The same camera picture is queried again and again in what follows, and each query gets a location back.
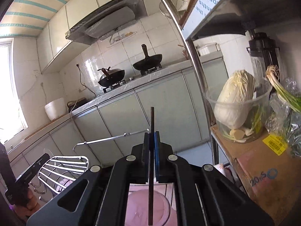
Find dark brown chopstick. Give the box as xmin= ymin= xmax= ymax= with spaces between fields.
xmin=148 ymin=107 xmax=155 ymax=225

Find person's left hand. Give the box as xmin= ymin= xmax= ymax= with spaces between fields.
xmin=10 ymin=188 xmax=39 ymax=221

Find cardboard box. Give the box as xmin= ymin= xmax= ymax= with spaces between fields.
xmin=211 ymin=125 xmax=300 ymax=225

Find clear bowl with cabbage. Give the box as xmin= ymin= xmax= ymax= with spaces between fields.
xmin=205 ymin=70 xmax=272 ymax=143

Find bagged green vegetables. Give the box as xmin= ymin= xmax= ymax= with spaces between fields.
xmin=265 ymin=65 xmax=300 ymax=157

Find black wok with lid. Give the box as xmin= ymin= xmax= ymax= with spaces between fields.
xmin=98 ymin=67 xmax=125 ymax=87

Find gas stove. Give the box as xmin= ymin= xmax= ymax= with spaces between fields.
xmin=103 ymin=64 xmax=162 ymax=93

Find black blender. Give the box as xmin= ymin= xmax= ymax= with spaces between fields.
xmin=246 ymin=30 xmax=284 ymax=95

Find metal shelf pole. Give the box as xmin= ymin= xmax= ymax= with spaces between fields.
xmin=161 ymin=0 xmax=219 ymax=165

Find range hood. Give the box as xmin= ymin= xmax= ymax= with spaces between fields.
xmin=65 ymin=0 xmax=147 ymax=45

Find metal wire utensil rack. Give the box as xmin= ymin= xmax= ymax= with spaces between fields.
xmin=30 ymin=128 xmax=150 ymax=202

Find black power cable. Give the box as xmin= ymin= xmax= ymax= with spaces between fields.
xmin=67 ymin=63 xmax=97 ymax=113

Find black wok with handle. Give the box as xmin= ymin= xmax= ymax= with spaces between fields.
xmin=133 ymin=44 xmax=163 ymax=71

